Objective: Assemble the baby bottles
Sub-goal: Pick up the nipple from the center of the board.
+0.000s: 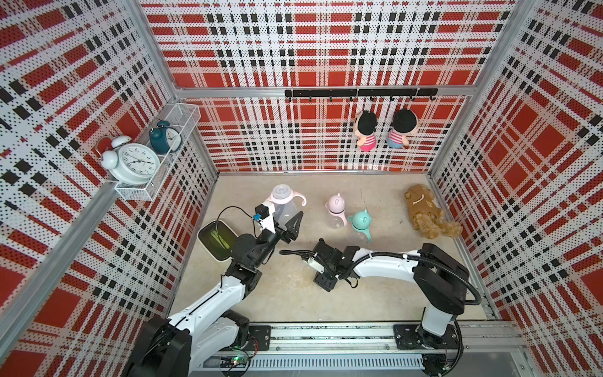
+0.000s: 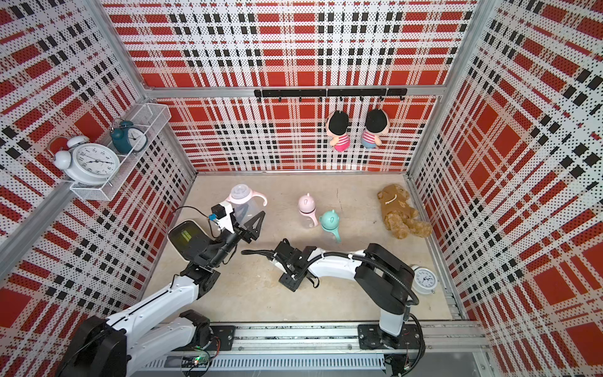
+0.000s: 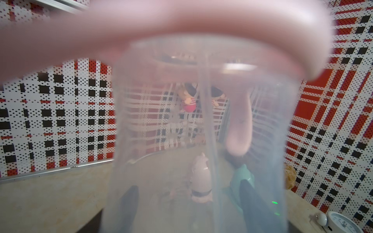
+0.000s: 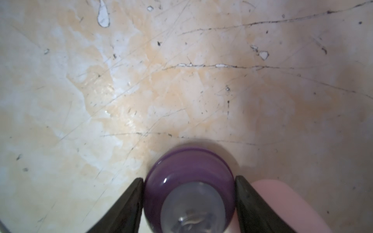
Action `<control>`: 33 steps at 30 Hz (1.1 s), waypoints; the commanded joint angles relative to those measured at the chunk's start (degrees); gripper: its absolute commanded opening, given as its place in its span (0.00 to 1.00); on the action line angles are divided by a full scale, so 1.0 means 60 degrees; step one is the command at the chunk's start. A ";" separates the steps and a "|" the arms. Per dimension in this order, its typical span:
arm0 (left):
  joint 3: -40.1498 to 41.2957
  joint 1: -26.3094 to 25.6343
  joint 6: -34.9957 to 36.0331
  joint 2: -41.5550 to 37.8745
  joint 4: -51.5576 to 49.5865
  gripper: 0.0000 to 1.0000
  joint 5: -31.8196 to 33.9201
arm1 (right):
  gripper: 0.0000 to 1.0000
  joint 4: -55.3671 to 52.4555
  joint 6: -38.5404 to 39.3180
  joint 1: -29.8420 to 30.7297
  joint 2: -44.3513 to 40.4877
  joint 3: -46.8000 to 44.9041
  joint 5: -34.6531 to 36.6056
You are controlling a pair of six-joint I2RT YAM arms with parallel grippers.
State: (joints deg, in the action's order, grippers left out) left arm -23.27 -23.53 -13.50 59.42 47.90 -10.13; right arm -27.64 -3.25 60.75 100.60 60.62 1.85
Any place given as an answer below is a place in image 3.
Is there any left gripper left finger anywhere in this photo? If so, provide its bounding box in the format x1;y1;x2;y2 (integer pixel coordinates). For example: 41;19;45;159
78;185;139;233

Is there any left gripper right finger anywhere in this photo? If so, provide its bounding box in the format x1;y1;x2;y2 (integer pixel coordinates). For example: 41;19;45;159
239;180;300;233

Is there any mint green bottle cap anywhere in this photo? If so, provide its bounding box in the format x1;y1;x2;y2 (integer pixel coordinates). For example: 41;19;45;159
230;164;255;203

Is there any pink pig cap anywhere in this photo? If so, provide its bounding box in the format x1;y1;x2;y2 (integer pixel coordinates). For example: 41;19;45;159
189;152;212;198

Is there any clear baby bottle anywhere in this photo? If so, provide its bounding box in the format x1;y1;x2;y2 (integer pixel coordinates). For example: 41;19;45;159
105;35;304;233

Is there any brown teddy bear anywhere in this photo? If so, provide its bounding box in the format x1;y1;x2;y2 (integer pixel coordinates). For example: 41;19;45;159
284;164;297;190

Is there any small white alarm clock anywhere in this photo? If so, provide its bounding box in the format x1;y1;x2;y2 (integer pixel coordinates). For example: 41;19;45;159
315;211;363;233

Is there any doll with blue pants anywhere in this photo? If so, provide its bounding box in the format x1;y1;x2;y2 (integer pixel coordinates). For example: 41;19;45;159
211;86;225;108

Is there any doll with pink pants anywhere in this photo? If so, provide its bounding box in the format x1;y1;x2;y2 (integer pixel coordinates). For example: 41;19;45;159
178;83;197;113

